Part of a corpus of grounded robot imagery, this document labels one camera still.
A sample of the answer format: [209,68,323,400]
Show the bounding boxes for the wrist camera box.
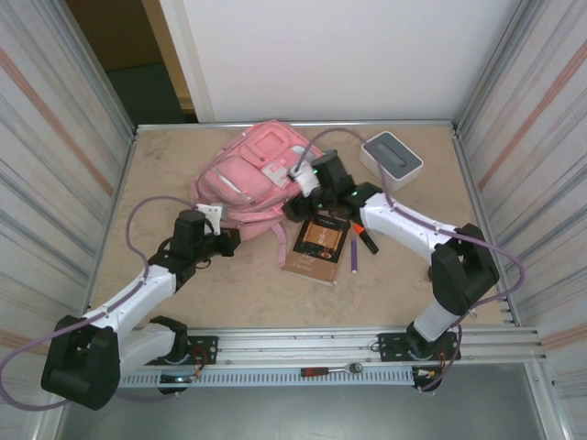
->
[196,203,225,229]
[287,163,322,196]

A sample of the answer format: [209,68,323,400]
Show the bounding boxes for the brown wooden door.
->
[68,0,194,111]

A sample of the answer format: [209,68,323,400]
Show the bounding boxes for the wide aluminium mounting rail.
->
[54,325,549,366]

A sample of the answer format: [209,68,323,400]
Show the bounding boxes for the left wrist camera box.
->
[196,203,225,229]

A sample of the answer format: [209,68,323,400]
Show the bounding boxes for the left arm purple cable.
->
[0,194,205,410]

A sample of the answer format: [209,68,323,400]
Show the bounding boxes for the white grey tissue box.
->
[359,131,424,192]

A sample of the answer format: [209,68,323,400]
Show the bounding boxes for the small circuit board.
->
[411,366,444,394]
[158,373,203,396]

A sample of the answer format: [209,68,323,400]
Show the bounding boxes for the orange black highlighter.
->
[352,222,381,255]

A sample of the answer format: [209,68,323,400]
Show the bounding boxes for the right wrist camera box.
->
[287,163,322,196]

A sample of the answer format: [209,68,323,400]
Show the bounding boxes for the aluminium side rail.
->
[84,127,139,329]
[451,126,522,327]

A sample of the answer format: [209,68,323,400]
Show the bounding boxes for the brown black book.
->
[280,217,352,288]

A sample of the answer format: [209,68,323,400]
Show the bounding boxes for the pink backpack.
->
[191,119,325,270]

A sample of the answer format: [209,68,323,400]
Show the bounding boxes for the red handled ratchet wrench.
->
[300,361,366,378]

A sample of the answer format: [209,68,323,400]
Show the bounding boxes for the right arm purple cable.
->
[295,127,526,393]

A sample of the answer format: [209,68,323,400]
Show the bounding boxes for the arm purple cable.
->
[0,194,205,410]
[295,127,526,393]

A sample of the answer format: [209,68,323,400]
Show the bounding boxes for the thin aluminium table rail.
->
[134,119,460,134]

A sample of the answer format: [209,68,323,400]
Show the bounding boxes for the white door frame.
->
[158,0,216,124]

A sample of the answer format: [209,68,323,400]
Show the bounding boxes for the white slotted cable duct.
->
[116,368,416,390]

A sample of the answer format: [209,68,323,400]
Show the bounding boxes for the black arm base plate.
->
[376,332,461,363]
[136,335,219,367]

